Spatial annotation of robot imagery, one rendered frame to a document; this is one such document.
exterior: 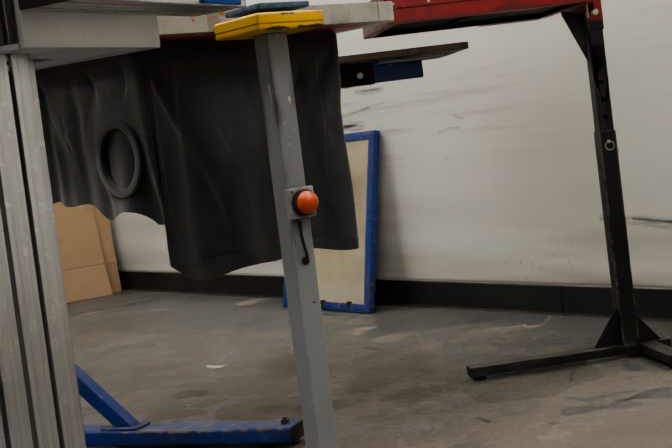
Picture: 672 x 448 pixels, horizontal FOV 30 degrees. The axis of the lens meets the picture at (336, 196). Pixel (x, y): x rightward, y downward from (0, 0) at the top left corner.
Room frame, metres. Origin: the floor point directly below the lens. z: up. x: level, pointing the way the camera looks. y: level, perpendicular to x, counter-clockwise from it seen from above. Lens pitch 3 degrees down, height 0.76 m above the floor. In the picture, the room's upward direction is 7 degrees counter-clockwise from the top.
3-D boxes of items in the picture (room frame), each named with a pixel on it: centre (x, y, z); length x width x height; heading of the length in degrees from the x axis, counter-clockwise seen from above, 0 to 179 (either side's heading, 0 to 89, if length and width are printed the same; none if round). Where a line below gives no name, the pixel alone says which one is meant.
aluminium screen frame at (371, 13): (2.56, 0.32, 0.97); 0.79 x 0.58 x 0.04; 37
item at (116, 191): (2.40, 0.43, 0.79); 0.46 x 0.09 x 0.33; 37
